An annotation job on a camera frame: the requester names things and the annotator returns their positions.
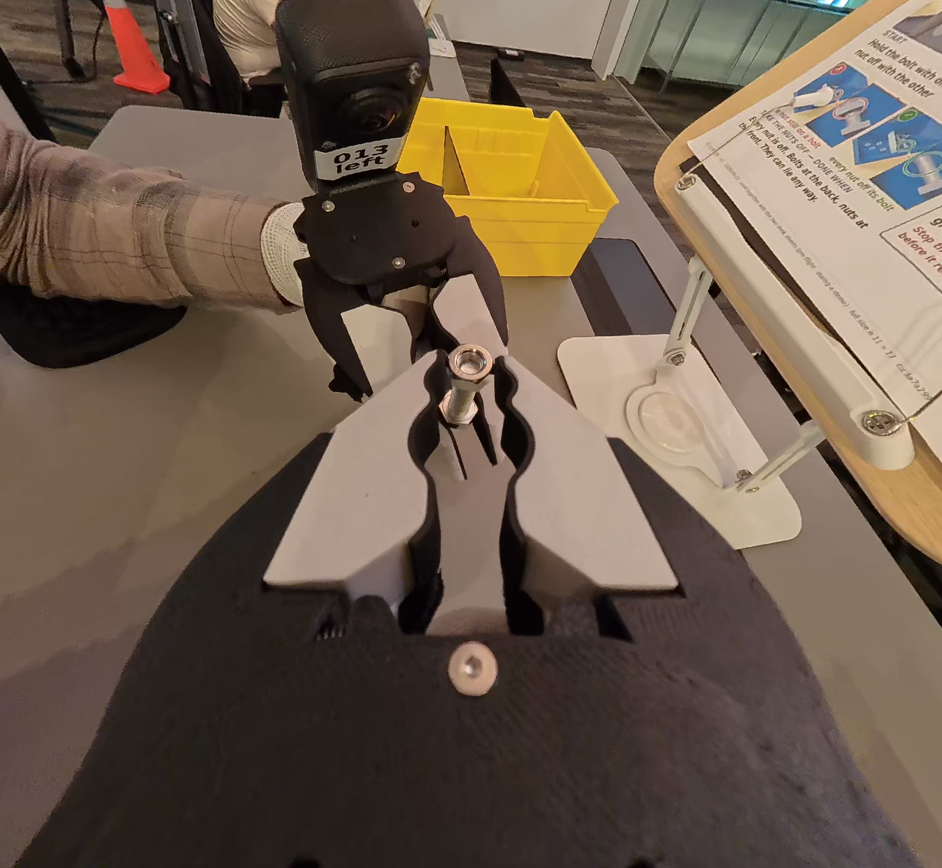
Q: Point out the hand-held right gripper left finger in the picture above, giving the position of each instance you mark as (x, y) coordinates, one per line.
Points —
(354, 499)

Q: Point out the printed instruction sheet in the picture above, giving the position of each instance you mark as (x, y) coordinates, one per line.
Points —
(810, 170)

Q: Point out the black padded wrist rest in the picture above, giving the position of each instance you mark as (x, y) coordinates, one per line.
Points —
(75, 330)

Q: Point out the yellow plastic bin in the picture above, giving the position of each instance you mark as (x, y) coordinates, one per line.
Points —
(532, 235)

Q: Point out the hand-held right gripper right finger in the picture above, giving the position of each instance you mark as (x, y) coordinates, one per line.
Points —
(588, 508)

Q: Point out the black backing sheet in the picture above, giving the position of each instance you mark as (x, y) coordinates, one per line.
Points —
(744, 235)

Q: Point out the person's left hand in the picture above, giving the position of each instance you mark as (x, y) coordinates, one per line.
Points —
(285, 258)

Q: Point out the framed sign panel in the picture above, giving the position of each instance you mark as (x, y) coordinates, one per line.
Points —
(175, 6)

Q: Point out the person's left forearm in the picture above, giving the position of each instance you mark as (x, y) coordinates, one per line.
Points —
(133, 221)

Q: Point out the black office chair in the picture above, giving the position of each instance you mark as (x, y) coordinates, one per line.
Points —
(218, 84)

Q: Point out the silver hex nut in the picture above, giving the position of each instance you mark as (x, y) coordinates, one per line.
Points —
(470, 378)

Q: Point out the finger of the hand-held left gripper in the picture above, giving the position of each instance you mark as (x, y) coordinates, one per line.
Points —
(472, 309)
(377, 344)

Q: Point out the orange traffic cone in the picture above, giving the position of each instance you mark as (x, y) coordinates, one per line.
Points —
(125, 38)

